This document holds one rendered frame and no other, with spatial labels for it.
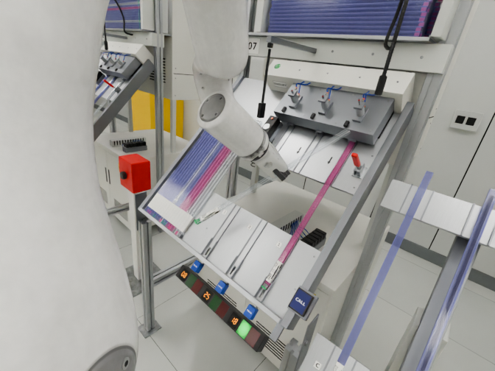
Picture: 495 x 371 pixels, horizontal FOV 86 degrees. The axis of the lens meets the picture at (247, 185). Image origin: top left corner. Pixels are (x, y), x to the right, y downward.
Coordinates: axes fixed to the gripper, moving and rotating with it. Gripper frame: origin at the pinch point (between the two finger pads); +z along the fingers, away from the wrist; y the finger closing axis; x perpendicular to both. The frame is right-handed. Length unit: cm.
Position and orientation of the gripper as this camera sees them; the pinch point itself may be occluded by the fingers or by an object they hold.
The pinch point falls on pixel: (281, 170)
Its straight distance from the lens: 75.9
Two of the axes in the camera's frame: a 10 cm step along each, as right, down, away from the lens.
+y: -3.7, -7.4, 5.6
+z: 5.2, 3.3, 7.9
